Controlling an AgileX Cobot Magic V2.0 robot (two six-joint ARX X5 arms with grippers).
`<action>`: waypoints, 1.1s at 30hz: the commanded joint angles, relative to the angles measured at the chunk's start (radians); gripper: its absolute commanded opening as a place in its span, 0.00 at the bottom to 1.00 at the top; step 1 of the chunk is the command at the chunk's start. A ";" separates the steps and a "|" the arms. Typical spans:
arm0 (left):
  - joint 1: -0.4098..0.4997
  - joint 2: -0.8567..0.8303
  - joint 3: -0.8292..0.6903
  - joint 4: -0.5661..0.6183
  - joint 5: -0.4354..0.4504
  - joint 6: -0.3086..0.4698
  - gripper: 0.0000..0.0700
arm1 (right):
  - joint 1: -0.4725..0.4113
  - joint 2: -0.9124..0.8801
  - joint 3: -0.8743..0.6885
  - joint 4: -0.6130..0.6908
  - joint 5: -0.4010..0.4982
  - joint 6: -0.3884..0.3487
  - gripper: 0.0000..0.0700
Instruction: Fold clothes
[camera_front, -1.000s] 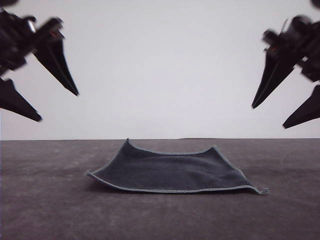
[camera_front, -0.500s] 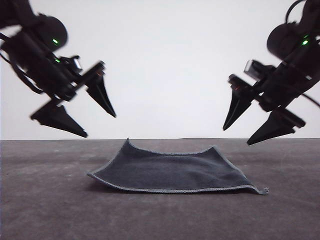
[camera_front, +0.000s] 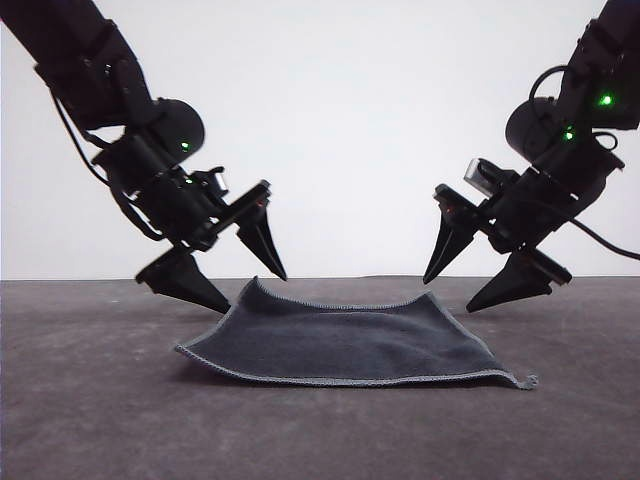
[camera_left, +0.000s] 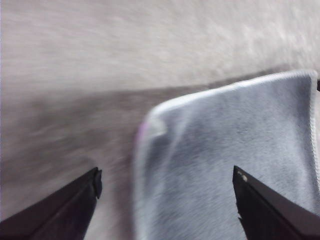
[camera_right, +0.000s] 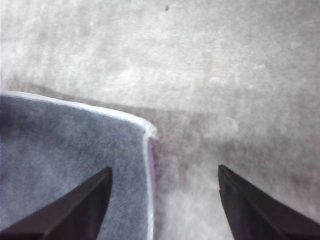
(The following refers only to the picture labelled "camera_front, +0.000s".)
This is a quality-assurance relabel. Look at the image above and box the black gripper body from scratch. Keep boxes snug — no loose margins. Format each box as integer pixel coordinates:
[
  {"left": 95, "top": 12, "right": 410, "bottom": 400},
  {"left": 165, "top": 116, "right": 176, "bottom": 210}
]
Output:
[
  {"left": 135, "top": 169, "right": 274, "bottom": 282},
  {"left": 433, "top": 168, "right": 574, "bottom": 288}
]

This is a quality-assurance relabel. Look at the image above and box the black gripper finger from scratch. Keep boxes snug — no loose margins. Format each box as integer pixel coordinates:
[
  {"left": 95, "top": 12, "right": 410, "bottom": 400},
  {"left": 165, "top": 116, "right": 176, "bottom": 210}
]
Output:
[
  {"left": 465, "top": 255, "right": 555, "bottom": 315},
  {"left": 422, "top": 209, "right": 475, "bottom": 285},
  {"left": 137, "top": 251, "right": 233, "bottom": 314},
  {"left": 236, "top": 203, "right": 289, "bottom": 282}
]

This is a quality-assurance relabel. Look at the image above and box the purple towel with grey hem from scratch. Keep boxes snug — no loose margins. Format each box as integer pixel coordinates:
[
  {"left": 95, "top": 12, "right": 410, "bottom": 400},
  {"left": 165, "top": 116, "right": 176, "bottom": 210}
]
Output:
[{"left": 173, "top": 275, "right": 540, "bottom": 392}]

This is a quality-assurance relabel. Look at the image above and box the grey table cloth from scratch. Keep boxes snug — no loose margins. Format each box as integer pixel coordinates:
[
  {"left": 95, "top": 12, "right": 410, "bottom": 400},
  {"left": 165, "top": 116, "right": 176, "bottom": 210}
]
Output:
[{"left": 0, "top": 276, "right": 640, "bottom": 480}]

